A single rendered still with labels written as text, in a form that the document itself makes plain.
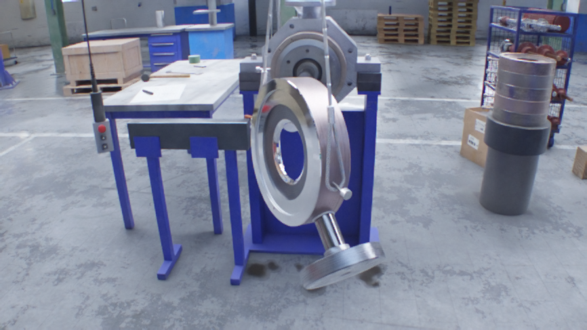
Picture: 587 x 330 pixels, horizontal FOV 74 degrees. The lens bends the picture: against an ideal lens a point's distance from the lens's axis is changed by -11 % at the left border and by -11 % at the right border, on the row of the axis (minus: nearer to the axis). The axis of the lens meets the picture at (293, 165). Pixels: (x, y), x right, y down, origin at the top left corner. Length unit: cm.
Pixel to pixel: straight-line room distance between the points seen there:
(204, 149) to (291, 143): 57
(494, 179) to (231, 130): 188
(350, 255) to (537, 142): 229
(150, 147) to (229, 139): 41
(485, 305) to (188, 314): 150
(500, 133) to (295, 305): 172
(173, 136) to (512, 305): 192
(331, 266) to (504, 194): 238
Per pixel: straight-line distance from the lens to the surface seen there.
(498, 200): 322
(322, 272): 93
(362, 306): 225
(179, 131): 217
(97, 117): 175
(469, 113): 407
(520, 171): 314
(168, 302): 236
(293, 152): 251
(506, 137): 302
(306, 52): 208
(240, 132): 209
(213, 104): 246
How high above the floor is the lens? 149
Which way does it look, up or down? 23 degrees down
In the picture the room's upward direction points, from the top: 1 degrees counter-clockwise
